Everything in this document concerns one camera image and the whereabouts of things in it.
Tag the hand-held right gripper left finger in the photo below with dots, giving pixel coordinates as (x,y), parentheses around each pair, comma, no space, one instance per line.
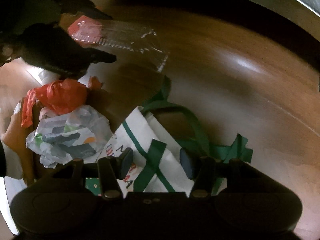
(126,163)

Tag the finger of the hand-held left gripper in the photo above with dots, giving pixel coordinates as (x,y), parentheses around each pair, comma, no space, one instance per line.
(82,7)
(62,52)

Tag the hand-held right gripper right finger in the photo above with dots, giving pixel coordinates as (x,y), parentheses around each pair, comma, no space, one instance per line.
(187,165)

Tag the clear plastic container red label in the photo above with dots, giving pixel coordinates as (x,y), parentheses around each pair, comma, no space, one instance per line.
(125,37)

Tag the orange plastic bag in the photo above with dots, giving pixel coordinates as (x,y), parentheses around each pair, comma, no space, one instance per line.
(60,95)

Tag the crumpled white printed plastic bag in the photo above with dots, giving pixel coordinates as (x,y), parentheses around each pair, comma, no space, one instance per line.
(67,135)

